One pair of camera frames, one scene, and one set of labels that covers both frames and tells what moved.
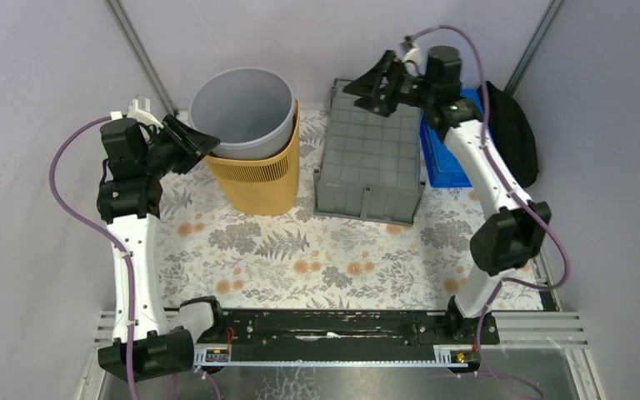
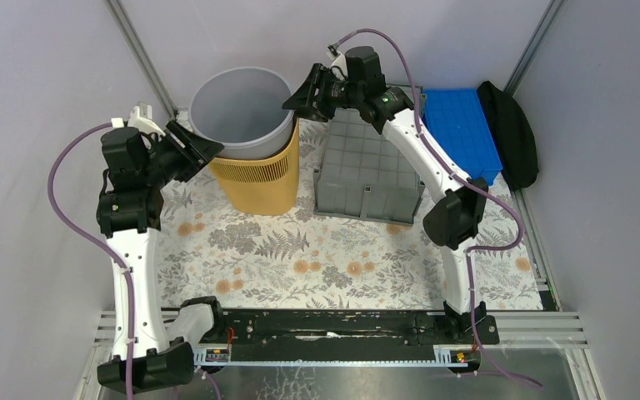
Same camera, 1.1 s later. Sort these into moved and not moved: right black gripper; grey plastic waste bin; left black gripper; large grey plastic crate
Moved: right black gripper
Not moved: grey plastic waste bin; left black gripper; large grey plastic crate
